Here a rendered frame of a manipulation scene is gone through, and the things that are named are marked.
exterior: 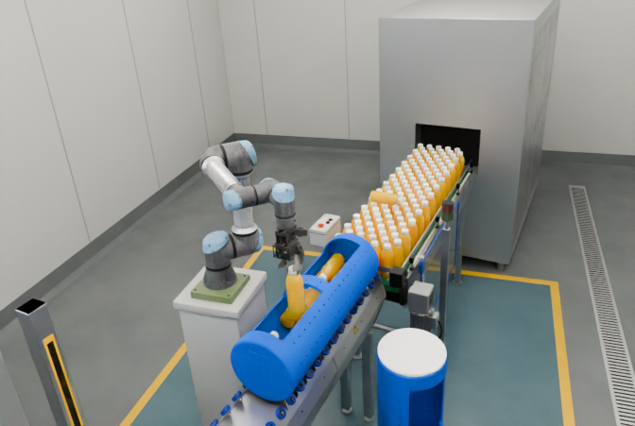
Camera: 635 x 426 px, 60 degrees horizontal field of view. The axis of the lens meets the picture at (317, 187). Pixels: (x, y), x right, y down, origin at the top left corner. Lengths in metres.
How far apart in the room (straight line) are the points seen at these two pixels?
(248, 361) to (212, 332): 0.41
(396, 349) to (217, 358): 0.84
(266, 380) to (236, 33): 5.60
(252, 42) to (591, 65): 3.92
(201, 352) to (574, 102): 5.15
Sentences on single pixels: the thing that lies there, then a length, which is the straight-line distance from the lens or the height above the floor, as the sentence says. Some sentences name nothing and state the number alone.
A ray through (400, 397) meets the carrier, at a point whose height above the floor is 0.91.
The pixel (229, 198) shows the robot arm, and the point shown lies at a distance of 1.93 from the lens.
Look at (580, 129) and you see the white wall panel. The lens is 6.84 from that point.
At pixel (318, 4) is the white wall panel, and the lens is 6.80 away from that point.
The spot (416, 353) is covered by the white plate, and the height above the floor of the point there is 1.04.
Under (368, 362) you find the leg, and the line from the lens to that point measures 3.15.
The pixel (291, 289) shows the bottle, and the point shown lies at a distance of 2.10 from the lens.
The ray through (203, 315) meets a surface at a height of 1.09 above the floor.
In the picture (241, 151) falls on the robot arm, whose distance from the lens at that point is 2.30.
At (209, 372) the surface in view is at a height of 0.75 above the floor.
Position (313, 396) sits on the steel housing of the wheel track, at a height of 0.87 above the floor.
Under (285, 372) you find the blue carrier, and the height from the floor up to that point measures 1.14.
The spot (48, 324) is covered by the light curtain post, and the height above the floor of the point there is 1.63.
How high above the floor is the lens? 2.60
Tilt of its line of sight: 25 degrees down
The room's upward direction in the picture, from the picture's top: 4 degrees counter-clockwise
